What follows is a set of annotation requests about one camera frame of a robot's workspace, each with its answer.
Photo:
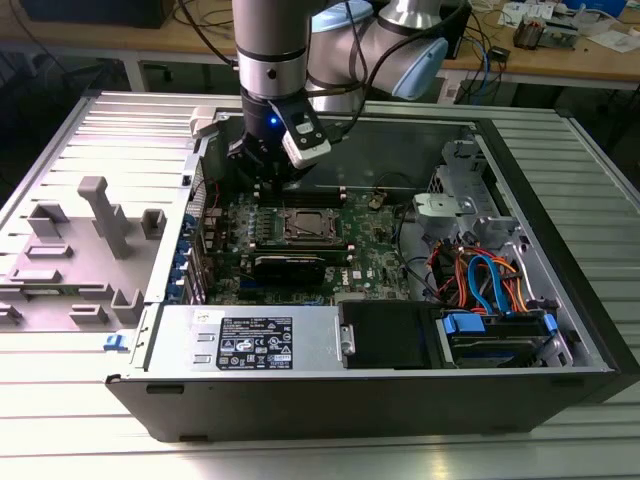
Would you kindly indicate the perforated metal drive cage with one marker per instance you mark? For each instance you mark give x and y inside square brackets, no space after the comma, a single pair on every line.
[452,172]

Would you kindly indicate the RAM slot with black clip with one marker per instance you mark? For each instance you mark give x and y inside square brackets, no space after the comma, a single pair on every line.
[322,202]
[322,191]

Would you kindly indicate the white printed sheet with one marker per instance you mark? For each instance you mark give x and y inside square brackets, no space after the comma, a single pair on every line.
[515,14]

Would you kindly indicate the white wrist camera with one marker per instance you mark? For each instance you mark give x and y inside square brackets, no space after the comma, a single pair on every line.
[307,145]

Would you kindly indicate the round coin cell battery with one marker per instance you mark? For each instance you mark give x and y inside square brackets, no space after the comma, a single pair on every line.
[376,201]

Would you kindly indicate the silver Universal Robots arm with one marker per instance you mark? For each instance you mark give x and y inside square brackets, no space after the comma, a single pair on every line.
[270,50]

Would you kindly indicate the grey electronic device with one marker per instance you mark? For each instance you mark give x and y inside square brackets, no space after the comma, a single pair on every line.
[562,30]

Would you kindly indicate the silver power supply unit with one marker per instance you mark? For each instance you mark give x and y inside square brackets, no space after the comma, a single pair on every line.
[170,345]

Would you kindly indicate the blue plastic clip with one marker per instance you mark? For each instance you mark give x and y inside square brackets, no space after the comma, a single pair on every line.
[114,342]

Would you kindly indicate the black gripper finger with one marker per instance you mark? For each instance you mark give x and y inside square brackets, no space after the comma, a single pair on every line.
[250,160]
[286,177]

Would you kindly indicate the RAM slot with white clip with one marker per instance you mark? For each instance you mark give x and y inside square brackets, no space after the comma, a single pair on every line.
[322,186]
[322,197]

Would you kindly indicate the wooden workbench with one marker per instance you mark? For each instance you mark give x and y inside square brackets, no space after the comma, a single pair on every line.
[100,37]

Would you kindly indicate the dark office chair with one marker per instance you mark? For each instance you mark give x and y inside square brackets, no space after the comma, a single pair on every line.
[50,90]

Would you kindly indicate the black open PC case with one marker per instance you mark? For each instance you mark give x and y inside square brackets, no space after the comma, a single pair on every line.
[325,405]

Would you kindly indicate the silver bracket with round hole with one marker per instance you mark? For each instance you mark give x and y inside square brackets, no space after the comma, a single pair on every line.
[430,212]

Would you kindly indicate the grey parts rack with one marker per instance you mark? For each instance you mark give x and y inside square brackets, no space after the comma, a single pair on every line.
[142,265]

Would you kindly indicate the blue card retention clip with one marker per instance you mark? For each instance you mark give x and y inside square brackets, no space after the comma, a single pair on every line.
[184,246]
[175,291]
[180,270]
[188,223]

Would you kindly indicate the grey corner fixture block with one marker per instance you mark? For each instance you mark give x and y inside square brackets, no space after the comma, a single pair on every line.
[202,120]

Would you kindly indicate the green RAM stick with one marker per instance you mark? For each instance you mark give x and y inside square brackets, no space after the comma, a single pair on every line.
[300,246]

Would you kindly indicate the black upright tower box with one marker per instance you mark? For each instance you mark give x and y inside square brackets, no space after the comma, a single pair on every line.
[462,35]

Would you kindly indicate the green Dell motherboard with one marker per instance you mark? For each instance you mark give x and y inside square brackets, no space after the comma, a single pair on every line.
[372,250]

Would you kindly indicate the black equipment box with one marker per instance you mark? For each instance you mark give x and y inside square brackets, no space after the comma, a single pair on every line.
[95,12]

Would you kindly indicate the black graphics card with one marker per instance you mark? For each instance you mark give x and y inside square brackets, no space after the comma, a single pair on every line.
[287,272]

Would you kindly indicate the white paper sheet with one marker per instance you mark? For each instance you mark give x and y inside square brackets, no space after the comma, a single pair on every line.
[615,40]

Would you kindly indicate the metal heatsink cooler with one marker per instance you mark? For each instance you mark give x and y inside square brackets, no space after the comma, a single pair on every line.
[529,32]

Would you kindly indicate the hard disk in blue carrier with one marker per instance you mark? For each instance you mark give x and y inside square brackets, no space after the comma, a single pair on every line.
[492,345]

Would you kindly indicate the small black box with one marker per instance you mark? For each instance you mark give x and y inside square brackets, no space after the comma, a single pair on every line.
[500,54]

